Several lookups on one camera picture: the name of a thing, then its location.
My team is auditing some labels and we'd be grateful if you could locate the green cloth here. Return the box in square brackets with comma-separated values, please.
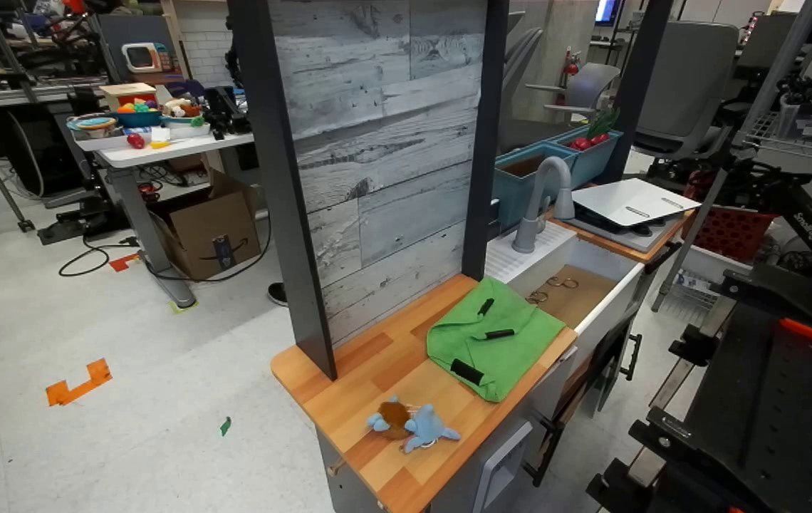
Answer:
[425, 276, 566, 406]

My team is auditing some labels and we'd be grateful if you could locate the wooden top toy kitchen cabinet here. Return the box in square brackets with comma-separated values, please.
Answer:
[271, 272, 645, 513]

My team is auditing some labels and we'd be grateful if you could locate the grey wood pattern back panel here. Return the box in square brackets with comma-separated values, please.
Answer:
[264, 0, 489, 347]

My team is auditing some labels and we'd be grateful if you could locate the blue plastic bin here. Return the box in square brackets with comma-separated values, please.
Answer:
[492, 129, 627, 236]

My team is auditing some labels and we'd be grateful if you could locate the grey toy faucet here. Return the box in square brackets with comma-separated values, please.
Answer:
[509, 153, 577, 256]

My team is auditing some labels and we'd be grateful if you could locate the blue plush turtle toy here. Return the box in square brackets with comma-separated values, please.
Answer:
[363, 398, 462, 457]

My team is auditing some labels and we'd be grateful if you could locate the white sink basin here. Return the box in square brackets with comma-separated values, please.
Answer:
[484, 219, 645, 337]

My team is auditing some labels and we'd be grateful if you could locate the brown cardboard box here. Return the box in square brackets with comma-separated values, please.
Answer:
[145, 180, 264, 283]

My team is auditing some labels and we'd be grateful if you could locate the small wooden side table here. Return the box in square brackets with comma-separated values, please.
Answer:
[550, 209, 698, 269]

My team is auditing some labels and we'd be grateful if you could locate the white flat tray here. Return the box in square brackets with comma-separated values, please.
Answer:
[569, 176, 702, 230]

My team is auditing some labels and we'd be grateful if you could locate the red fire extinguisher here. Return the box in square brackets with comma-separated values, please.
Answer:
[557, 49, 584, 91]

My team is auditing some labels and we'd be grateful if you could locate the white height adjustable table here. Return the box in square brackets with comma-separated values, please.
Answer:
[70, 119, 259, 312]

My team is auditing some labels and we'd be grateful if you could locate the blue bowl of toys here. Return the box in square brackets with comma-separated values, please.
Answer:
[110, 99, 165, 131]

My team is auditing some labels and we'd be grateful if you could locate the wooden toy box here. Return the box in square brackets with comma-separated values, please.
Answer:
[97, 79, 160, 108]

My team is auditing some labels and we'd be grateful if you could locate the white framed small monitor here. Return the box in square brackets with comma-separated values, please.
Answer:
[120, 39, 171, 78]

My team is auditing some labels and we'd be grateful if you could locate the red plastic crate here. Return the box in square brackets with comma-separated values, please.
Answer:
[694, 202, 776, 266]

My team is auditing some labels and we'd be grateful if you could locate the orange floor tape marker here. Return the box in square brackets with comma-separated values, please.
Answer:
[43, 357, 113, 411]

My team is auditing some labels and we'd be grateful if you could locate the narrow black frame post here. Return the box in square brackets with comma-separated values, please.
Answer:
[459, 0, 513, 283]

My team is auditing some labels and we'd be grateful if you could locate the wide black frame post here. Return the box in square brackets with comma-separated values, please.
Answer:
[224, 0, 339, 381]

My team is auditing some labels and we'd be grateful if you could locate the black cabinet door handle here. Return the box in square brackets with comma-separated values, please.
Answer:
[617, 331, 644, 384]

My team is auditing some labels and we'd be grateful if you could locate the slanted black frame post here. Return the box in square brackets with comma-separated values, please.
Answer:
[607, 0, 674, 182]

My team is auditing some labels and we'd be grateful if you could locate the black floor cable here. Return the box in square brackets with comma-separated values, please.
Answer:
[53, 236, 145, 283]

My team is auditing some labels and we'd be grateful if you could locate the black stand with orange handle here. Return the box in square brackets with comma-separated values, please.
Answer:
[584, 259, 812, 513]

